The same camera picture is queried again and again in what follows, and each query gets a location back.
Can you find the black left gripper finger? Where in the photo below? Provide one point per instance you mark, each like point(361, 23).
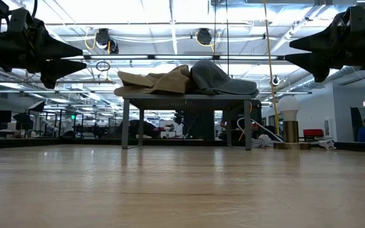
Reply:
point(60, 69)
point(60, 50)

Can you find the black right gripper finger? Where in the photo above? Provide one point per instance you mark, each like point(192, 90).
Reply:
point(320, 39)
point(318, 63)

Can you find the white globe lamp brass base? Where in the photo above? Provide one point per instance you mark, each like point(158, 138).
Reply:
point(288, 106)

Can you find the red plastic bin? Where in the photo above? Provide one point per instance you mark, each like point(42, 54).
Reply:
point(313, 132)

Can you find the black monitor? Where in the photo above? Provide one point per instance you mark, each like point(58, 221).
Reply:
point(355, 123)

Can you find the white power plug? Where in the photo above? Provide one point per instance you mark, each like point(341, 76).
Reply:
point(328, 144)

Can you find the long LED light bar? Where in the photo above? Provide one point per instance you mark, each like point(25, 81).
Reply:
point(182, 57)

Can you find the grey perforated metal stand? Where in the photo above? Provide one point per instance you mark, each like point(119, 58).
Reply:
point(185, 98)

